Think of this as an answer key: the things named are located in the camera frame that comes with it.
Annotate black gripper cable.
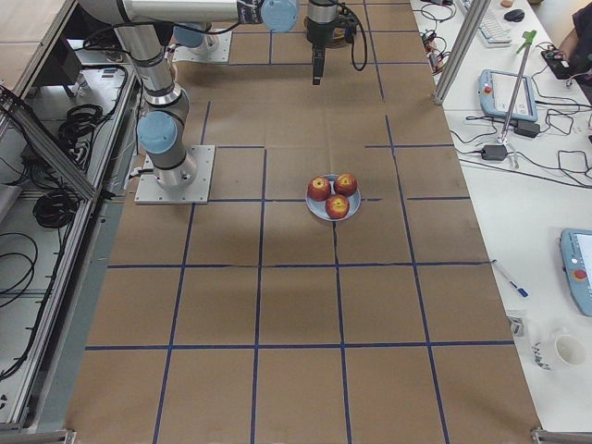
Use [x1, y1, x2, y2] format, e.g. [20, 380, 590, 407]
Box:
[333, 2, 369, 71]

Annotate black computer mouse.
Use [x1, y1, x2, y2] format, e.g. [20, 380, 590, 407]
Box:
[503, 8, 525, 23]

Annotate metal rod green tip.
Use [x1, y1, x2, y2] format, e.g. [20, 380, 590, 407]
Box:
[497, 30, 537, 146]

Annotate aluminium frame post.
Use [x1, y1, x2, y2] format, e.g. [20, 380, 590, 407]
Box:
[432, 0, 490, 105]

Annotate white blue pen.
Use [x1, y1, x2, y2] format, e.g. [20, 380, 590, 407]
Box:
[491, 259, 529, 298]

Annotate black power adapter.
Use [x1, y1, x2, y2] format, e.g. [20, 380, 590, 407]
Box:
[480, 144, 508, 161]
[513, 120, 540, 139]

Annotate coiled black cables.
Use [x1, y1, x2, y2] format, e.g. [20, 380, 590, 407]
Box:
[58, 104, 105, 161]

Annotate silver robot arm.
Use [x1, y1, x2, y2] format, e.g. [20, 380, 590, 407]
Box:
[80, 1, 299, 190]
[306, 1, 339, 85]

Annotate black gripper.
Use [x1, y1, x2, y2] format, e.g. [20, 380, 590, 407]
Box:
[305, 17, 342, 86]

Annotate white keyboard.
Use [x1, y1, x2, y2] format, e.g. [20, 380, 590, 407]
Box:
[477, 10, 512, 48]

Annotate white mug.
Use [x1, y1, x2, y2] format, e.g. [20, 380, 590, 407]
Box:
[531, 329, 587, 371]

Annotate small metal clip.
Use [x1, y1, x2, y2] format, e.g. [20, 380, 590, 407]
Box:
[507, 315, 526, 338]

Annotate blue teach pendant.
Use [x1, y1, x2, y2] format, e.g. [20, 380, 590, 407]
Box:
[560, 228, 592, 317]
[478, 69, 538, 122]

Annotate red apple on plate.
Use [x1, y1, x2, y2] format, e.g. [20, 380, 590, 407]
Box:
[307, 177, 331, 202]
[333, 173, 358, 196]
[325, 194, 350, 220]

